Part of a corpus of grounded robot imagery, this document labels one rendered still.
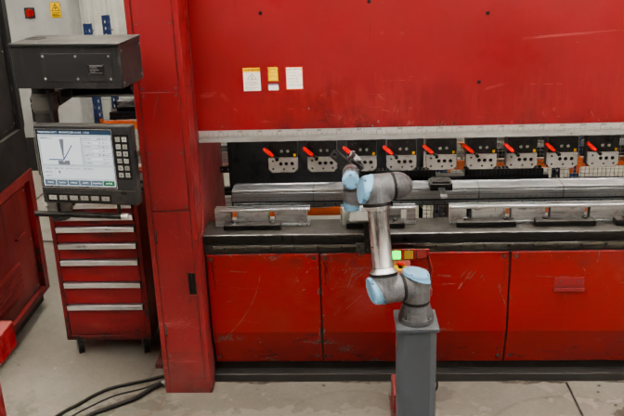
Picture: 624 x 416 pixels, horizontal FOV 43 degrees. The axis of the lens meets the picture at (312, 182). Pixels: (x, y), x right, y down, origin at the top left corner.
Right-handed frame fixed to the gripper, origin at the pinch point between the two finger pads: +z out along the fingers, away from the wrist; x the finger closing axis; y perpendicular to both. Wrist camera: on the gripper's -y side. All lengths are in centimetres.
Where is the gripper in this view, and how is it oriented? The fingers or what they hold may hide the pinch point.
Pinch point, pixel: (347, 156)
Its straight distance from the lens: 389.9
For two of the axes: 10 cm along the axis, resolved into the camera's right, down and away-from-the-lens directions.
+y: 7.9, 6.0, 1.7
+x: 6.2, -7.3, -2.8
